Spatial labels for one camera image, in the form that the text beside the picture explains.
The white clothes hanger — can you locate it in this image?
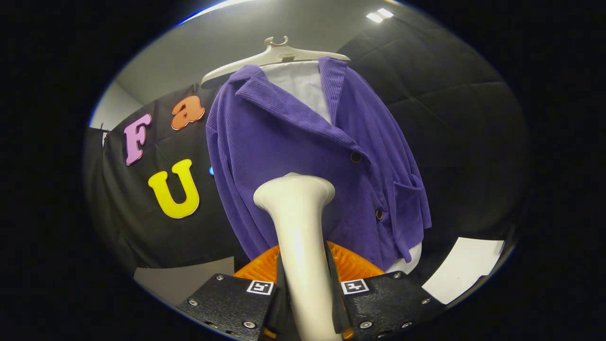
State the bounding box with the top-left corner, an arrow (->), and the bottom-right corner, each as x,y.
201,36 -> 352,86

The white flat board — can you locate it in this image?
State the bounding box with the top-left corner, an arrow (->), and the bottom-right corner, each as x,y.
421,237 -> 506,305

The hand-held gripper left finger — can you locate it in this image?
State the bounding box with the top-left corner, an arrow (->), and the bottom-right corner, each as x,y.
176,245 -> 288,341

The white garment steamer head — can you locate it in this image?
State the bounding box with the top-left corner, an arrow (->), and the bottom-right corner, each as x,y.
253,173 -> 342,341

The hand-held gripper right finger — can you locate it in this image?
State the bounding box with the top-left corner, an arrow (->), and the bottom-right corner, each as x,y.
326,241 -> 446,340

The white inner shirt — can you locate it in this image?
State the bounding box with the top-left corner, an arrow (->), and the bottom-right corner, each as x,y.
260,61 -> 422,274

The purple corduroy jacket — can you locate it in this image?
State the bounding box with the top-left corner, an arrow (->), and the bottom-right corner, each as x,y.
206,57 -> 432,271

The gray cabinet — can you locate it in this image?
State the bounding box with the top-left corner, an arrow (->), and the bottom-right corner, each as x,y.
134,257 -> 236,306

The twin strip ceiling light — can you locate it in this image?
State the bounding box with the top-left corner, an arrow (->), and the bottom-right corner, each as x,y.
365,8 -> 394,23

